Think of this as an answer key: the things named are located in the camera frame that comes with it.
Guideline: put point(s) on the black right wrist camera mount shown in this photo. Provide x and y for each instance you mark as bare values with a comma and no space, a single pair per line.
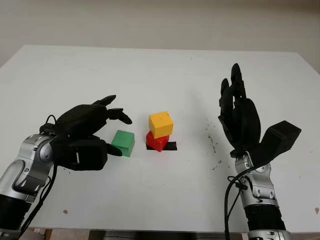
277,140

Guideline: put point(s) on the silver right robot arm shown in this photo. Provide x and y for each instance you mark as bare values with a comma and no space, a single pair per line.
262,190

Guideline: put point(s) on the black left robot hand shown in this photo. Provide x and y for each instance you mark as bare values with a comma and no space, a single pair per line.
80,120

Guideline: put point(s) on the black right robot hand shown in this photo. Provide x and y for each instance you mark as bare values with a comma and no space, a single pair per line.
246,125

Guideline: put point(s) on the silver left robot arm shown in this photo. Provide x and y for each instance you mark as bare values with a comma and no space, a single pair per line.
22,170

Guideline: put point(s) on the grey robot torso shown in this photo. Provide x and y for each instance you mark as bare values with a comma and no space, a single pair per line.
162,236

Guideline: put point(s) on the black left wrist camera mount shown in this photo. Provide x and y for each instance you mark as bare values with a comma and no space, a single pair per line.
85,155

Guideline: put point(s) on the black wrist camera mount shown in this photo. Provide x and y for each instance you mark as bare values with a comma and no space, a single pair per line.
85,155
277,140

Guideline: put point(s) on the red wooden block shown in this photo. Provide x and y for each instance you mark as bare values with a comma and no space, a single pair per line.
156,143

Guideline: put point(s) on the black tape strip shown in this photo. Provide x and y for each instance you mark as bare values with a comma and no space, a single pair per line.
172,147

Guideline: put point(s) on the green wooden block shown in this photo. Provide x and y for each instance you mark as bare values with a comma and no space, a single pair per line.
123,141

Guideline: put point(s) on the yellow wooden block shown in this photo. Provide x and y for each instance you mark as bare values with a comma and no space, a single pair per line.
161,125

